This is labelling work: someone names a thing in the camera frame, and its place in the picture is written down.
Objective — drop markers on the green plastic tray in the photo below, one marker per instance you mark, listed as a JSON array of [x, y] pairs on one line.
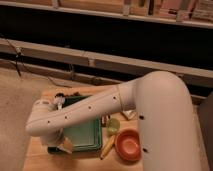
[[86, 136]]

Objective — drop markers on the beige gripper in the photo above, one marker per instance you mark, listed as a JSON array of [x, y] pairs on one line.
[[66, 146]]

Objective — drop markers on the red and dark marker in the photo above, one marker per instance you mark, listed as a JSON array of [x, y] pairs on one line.
[[104, 120]]

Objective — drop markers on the white ridged cup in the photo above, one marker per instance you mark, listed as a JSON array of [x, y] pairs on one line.
[[129, 115]]

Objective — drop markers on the light green cup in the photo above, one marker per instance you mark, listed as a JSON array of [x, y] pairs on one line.
[[113, 126]]

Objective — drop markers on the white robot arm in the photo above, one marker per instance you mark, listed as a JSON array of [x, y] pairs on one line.
[[166, 121]]

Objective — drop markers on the wooden board table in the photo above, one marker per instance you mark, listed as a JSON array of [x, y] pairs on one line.
[[38, 159]]

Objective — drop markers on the white dish brush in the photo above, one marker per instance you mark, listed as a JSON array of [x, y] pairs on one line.
[[59, 100]]

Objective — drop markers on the orange-brown bowl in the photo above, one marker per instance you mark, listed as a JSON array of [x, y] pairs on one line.
[[127, 145]]

